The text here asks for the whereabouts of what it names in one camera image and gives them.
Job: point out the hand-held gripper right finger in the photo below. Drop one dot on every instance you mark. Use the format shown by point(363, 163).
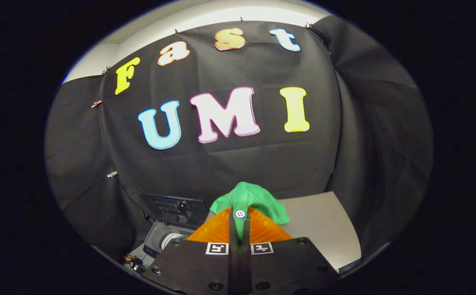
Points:
point(247, 262)

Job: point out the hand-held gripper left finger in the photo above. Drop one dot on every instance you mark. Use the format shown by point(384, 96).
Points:
point(233, 262)

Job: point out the green polo shirt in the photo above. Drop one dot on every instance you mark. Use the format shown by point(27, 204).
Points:
point(258, 198)

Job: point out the small dark washing machine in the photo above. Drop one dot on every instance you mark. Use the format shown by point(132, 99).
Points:
point(156, 241)

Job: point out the small orange black connector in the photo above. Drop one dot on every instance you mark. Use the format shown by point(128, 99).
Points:
point(134, 262)

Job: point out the black backdrop cloth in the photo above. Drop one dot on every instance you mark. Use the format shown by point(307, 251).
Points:
point(229, 164)

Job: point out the silver cloth clip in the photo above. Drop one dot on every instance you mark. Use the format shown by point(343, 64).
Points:
point(112, 174)

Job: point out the pink cloth clip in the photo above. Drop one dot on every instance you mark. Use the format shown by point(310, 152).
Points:
point(96, 103)

